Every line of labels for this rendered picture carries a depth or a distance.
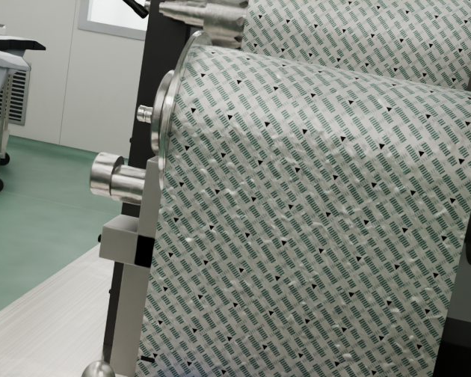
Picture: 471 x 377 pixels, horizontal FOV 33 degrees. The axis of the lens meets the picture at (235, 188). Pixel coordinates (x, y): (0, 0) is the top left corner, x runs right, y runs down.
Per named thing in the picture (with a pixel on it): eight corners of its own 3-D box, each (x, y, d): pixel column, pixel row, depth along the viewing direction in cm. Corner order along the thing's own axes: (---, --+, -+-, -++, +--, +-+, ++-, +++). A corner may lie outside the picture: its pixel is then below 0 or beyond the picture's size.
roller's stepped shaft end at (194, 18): (162, 22, 95) (166, -6, 94) (211, 30, 94) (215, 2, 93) (154, 21, 92) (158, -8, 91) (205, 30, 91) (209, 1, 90)
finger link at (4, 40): (34, 72, 131) (-20, 72, 125) (37, 36, 129) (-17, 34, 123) (43, 77, 129) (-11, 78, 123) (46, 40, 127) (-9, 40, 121)
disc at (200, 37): (194, 185, 78) (217, 31, 74) (198, 186, 77) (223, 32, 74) (147, 218, 63) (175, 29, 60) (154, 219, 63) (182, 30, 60)
